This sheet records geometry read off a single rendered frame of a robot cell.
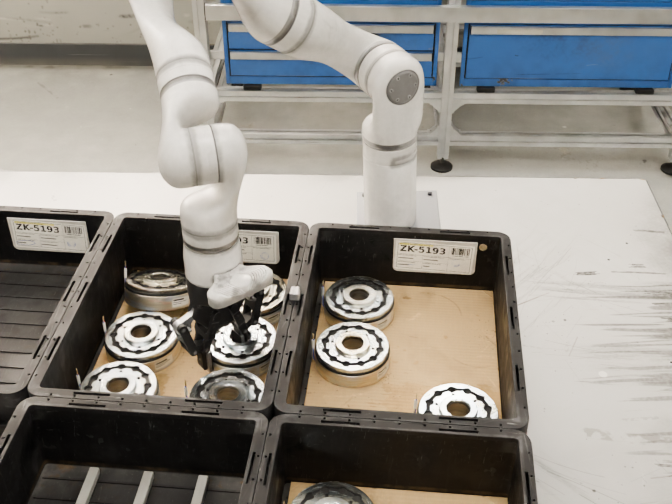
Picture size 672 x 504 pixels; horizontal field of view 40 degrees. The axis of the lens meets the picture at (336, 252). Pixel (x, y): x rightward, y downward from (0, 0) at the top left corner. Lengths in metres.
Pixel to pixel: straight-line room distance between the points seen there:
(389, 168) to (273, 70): 1.70
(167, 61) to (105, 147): 2.45
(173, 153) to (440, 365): 0.49
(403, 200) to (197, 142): 0.59
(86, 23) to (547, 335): 3.02
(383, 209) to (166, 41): 0.57
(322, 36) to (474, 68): 1.86
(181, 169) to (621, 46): 2.37
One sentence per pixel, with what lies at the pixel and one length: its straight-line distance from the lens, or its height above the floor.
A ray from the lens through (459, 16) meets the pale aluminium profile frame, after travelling 3.09.
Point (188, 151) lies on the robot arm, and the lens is 1.07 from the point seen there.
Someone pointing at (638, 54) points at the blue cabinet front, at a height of 0.44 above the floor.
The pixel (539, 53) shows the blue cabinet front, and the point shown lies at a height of 0.44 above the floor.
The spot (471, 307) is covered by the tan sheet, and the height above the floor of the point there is 0.83.
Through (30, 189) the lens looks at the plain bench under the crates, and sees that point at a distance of 2.01.
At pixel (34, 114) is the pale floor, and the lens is 3.91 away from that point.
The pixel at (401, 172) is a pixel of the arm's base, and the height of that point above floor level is 0.92.
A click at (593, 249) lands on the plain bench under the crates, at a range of 1.80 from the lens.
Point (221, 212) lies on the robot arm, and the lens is 1.12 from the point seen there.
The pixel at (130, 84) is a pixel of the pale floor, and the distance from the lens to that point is 4.06.
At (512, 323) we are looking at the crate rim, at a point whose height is 0.92.
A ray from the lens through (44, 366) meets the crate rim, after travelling 1.21.
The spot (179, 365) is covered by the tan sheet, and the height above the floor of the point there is 0.83.
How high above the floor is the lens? 1.71
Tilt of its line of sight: 36 degrees down
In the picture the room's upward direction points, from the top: straight up
